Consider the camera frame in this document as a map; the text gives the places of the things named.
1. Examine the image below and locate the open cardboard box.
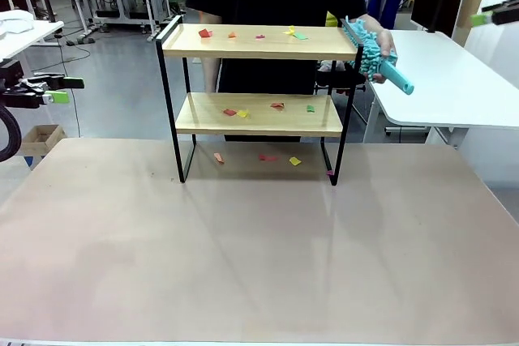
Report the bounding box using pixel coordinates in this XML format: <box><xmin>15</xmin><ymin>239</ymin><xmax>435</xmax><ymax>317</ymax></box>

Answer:
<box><xmin>19</xmin><ymin>124</ymin><xmax>68</xmax><ymax>156</ymax></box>

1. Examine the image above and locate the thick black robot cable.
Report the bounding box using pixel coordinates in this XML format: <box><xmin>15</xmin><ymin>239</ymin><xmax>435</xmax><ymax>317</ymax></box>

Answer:
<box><xmin>0</xmin><ymin>105</ymin><xmax>24</xmax><ymax>163</ymax></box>

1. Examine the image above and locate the white rounded side table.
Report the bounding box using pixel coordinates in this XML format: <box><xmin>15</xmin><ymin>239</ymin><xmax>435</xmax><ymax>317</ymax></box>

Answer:
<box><xmin>356</xmin><ymin>28</ymin><xmax>519</xmax><ymax>148</ymax></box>

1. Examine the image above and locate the teal chenille duster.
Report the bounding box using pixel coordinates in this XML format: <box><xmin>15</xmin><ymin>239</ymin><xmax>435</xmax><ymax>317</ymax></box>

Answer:
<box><xmin>341</xmin><ymin>15</ymin><xmax>415</xmax><ymax>97</ymax></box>

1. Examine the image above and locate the person's right forearm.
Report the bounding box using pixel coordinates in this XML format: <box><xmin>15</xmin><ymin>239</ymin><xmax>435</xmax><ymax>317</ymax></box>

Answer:
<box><xmin>200</xmin><ymin>12</ymin><xmax>224</xmax><ymax>95</ymax></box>

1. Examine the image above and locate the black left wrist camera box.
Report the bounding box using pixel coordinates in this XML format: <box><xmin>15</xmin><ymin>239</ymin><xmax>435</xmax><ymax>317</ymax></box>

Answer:
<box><xmin>0</xmin><ymin>60</ymin><xmax>24</xmax><ymax>83</ymax></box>

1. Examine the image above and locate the person's left hand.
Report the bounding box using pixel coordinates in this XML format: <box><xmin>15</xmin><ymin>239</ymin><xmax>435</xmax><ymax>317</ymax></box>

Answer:
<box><xmin>364</xmin><ymin>31</ymin><xmax>399</xmax><ymax>84</ymax></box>

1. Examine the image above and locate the white rectangular lab table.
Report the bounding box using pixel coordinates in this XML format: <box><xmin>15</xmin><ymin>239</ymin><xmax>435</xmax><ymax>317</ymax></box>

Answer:
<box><xmin>0</xmin><ymin>19</ymin><xmax>66</xmax><ymax>63</ymax></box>

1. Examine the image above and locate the black office chair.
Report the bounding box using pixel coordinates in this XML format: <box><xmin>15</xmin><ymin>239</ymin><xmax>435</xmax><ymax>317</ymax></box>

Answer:
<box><xmin>315</xmin><ymin>60</ymin><xmax>366</xmax><ymax>96</ymax></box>

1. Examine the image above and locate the person's left forearm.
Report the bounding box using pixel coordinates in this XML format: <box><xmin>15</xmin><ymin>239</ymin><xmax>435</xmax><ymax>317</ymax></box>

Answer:
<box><xmin>364</xmin><ymin>13</ymin><xmax>392</xmax><ymax>39</ymax></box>

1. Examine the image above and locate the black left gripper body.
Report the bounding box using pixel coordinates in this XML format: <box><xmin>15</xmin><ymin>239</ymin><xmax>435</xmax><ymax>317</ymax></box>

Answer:
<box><xmin>0</xmin><ymin>80</ymin><xmax>46</xmax><ymax>109</ymax></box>

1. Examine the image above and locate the white crumpled cloth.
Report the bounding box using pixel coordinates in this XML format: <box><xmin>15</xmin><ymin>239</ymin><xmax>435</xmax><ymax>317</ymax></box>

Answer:
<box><xmin>0</xmin><ymin>9</ymin><xmax>36</xmax><ymax>35</ymax></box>

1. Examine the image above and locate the black computer monitor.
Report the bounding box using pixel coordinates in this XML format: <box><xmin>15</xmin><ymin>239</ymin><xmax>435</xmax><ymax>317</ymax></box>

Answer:
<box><xmin>410</xmin><ymin>0</ymin><xmax>465</xmax><ymax>39</ymax></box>

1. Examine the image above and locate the black metal wooden shelf rack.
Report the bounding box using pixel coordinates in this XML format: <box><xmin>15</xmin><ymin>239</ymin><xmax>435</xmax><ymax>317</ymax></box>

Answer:
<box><xmin>155</xmin><ymin>15</ymin><xmax>365</xmax><ymax>187</ymax></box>

